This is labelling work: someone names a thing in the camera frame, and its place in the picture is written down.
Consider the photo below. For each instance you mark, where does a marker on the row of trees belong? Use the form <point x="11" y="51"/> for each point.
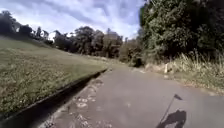
<point x="90" y="41"/>

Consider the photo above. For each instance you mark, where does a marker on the grey asphalt path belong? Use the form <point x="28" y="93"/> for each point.
<point x="133" y="96"/>

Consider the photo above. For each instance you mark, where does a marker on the white building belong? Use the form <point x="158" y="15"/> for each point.
<point x="53" y="35"/>

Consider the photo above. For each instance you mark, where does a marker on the dark kerb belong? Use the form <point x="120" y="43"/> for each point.
<point x="50" y="101"/>

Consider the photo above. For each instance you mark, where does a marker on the grass slope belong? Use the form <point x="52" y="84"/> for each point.
<point x="36" y="71"/>

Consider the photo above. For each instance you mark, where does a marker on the large dark green trees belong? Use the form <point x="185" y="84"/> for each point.
<point x="180" y="26"/>

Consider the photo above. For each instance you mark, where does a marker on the tall dry grass verge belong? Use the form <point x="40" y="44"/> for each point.
<point x="200" y="71"/>

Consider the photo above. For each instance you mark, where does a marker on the short pale post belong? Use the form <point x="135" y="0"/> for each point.
<point x="166" y="68"/>

